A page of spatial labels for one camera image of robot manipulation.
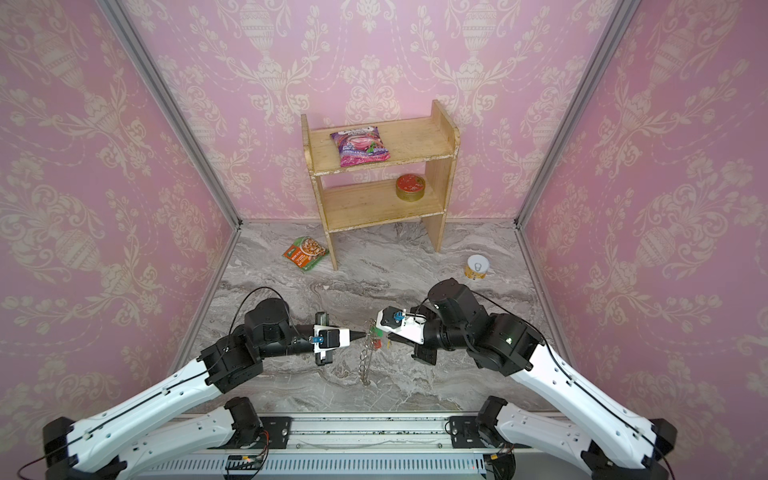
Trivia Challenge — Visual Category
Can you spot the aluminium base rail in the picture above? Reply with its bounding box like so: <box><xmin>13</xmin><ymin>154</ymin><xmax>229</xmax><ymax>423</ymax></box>
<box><xmin>133</xmin><ymin>412</ymin><xmax>591</xmax><ymax>479</ymax></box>

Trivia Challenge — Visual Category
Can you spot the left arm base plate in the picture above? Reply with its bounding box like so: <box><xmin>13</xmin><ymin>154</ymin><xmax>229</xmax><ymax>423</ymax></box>
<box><xmin>216</xmin><ymin>416</ymin><xmax>293</xmax><ymax>450</ymax></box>

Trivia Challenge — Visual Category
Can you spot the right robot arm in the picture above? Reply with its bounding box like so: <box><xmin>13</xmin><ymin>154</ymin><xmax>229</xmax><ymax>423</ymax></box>
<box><xmin>376</xmin><ymin>279</ymin><xmax>677</xmax><ymax>479</ymax></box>

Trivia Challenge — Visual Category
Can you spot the small yellow pull-tab can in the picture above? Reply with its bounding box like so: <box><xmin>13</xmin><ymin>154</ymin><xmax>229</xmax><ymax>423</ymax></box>
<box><xmin>464</xmin><ymin>254</ymin><xmax>490</xmax><ymax>280</ymax></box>

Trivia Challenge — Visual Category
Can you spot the round red-lid tin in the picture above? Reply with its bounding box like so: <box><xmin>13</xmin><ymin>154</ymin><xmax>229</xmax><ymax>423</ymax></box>
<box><xmin>395</xmin><ymin>173</ymin><xmax>426</xmax><ymax>202</ymax></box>

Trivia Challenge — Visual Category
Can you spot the green orange soup packet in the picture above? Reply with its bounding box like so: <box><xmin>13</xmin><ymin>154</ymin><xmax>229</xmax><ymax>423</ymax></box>
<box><xmin>283</xmin><ymin>236</ymin><xmax>329</xmax><ymax>271</ymax></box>

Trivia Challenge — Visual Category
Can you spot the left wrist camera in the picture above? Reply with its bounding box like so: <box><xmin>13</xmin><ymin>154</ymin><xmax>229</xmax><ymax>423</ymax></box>
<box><xmin>311</xmin><ymin>325</ymin><xmax>350</xmax><ymax>353</ymax></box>

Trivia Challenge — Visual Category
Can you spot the wooden two-tier shelf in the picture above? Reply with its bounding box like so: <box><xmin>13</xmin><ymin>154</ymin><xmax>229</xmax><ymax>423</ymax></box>
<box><xmin>300</xmin><ymin>99</ymin><xmax>462</xmax><ymax>271</ymax></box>

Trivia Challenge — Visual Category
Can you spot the purple snack bag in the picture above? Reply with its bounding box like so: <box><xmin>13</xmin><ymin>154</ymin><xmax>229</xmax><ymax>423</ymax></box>
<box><xmin>329</xmin><ymin>125</ymin><xmax>390</xmax><ymax>168</ymax></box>

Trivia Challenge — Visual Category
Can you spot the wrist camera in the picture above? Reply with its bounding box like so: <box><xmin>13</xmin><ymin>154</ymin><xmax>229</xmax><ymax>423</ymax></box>
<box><xmin>311</xmin><ymin>325</ymin><xmax>350</xmax><ymax>353</ymax></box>
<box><xmin>375</xmin><ymin>306</ymin><xmax>427</xmax><ymax>345</ymax></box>

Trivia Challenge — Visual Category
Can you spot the metal ring plate with keyrings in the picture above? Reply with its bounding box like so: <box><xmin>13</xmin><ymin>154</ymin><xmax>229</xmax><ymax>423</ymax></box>
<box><xmin>358</xmin><ymin>332</ymin><xmax>380</xmax><ymax>386</ymax></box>

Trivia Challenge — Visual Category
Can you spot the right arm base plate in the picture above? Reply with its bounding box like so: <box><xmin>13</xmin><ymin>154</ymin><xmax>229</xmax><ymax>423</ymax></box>
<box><xmin>449</xmin><ymin>415</ymin><xmax>534</xmax><ymax>450</ymax></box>

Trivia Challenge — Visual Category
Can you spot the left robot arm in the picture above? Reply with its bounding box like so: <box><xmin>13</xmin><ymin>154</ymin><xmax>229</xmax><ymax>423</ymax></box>
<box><xmin>41</xmin><ymin>298</ymin><xmax>365</xmax><ymax>479</ymax></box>

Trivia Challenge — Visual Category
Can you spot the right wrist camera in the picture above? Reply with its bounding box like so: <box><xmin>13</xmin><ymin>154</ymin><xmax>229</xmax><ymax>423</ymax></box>
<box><xmin>375</xmin><ymin>306</ymin><xmax>427</xmax><ymax>345</ymax></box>

